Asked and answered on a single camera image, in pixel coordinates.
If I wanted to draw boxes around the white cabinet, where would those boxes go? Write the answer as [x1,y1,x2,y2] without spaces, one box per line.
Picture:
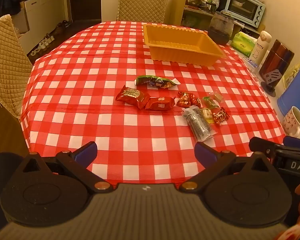
[17,0,65,55]

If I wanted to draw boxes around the white thermos bottle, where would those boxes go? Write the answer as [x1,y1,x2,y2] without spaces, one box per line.
[249,30,272,65]

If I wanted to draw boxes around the light blue toaster oven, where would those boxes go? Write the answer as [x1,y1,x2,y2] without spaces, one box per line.
[225,0,266,28]

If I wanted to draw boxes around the quilted beige chair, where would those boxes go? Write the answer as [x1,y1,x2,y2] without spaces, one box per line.
[116,0,170,24]
[0,14,33,123]

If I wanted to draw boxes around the white patterned mug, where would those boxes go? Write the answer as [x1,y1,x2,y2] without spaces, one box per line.
[283,106,300,138]

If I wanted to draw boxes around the brown metal thermos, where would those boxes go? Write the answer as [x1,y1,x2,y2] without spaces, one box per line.
[259,40,295,82]

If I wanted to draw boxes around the blue thermos jug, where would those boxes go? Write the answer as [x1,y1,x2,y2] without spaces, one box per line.
[277,52,300,130]

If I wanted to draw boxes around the grey phone stand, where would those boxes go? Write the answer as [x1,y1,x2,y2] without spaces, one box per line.
[260,70,282,97]

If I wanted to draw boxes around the green candy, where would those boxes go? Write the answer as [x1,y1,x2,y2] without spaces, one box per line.
[202,95,217,108]

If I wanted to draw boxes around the large red snack packet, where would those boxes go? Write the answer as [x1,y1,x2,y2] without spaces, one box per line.
[115,85,150,110]

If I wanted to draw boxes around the dark glass jar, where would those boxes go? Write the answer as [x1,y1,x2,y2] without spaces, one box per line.
[209,11,235,45]

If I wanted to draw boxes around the red white candy packet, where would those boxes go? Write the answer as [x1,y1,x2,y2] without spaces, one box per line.
[211,107,230,127]

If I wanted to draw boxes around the green snack packet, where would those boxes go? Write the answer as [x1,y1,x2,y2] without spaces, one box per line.
[135,75,180,89]

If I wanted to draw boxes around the red boxy snack packet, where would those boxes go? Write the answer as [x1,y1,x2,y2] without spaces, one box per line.
[145,96,175,112]

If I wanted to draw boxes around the clear candy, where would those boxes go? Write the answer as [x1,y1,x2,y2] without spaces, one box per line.
[210,92,224,103]

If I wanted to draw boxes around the wooden shelf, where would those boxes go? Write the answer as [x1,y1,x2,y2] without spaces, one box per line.
[172,0,215,30]

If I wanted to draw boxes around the person's right forearm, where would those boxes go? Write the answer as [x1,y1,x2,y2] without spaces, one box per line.
[275,220,300,240]

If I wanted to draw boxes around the orange plastic tray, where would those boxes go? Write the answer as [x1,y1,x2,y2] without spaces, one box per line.
[142,24,227,67]

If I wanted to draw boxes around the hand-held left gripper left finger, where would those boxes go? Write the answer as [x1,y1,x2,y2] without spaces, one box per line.
[20,141,114,194]

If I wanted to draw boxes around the yellow candy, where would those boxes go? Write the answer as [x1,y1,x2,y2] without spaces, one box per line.
[200,107,215,125]

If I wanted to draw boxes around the red checkered tablecloth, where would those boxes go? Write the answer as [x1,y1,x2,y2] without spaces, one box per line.
[20,20,287,188]

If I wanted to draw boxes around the yellow green bag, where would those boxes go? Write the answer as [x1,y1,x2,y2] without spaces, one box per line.
[282,62,300,90]

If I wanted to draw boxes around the green tissue pack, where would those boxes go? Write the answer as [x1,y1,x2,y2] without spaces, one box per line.
[230,32,257,57]

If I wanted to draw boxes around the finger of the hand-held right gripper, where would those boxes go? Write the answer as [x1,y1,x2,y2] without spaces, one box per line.
[249,137,277,158]
[283,136,300,147]

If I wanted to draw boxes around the blue white tissue packet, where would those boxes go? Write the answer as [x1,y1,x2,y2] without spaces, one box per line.
[243,56,259,68]

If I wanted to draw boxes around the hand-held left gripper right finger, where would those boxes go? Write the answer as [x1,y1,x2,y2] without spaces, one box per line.
[179,142,272,193]

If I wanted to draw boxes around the row of shoes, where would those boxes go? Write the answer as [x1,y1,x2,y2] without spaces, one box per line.
[27,20,70,57]

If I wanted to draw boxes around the grey clear snack packet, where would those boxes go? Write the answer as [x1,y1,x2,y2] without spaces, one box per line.
[181,106,217,142]

